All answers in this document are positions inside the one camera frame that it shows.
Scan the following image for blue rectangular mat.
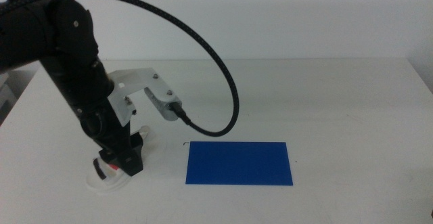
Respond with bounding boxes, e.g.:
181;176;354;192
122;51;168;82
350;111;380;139
185;141;294;186

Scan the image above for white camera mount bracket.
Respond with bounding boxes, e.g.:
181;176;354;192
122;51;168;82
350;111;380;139
107;67;164;129

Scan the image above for black braided cable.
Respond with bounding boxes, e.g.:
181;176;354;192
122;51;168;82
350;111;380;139
0;0;241;138

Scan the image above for white sandal with coloured straps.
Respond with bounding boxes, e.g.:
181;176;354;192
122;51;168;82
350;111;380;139
85;125;160;196

